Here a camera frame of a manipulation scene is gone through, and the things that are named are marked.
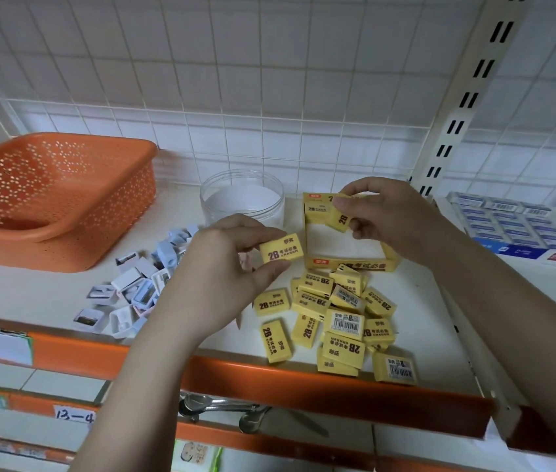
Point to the person's right hand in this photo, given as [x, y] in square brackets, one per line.
[396, 221]

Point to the person's left hand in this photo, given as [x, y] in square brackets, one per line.
[209, 280]

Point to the person's left thumb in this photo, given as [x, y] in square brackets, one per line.
[265, 276]

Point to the person's right thumb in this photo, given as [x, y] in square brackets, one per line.
[354, 205]

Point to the yellow eraser black print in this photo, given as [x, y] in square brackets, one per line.
[282, 248]
[339, 220]

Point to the person's right forearm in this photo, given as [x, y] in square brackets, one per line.
[514, 329]

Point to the person's left forearm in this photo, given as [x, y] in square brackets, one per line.
[135, 398]

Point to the yellow cardboard display box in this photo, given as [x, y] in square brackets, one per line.
[351, 264]

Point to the clear plastic round jar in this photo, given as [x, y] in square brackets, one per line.
[243, 196]

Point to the pile of yellow erasers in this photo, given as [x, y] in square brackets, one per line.
[342, 329]

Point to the orange shelf edge strip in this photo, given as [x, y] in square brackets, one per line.
[536, 432]
[317, 393]
[238, 437]

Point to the pile of white blue sharpeners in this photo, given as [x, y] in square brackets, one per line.
[130, 289]

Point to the metal scissors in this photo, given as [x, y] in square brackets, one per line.
[224, 407]

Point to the rows of white blue erasers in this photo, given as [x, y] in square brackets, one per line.
[509, 221]

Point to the white slotted shelf upright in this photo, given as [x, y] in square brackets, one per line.
[474, 88]

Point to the blue white display box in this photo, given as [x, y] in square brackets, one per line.
[524, 252]

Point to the green white packet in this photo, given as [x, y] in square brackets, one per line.
[194, 457]

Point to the orange perforated plastic basket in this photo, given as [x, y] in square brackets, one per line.
[56, 201]

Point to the handwritten white shelf label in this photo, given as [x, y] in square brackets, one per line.
[75, 414]

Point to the white shelf bracket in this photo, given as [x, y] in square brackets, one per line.
[484, 358]

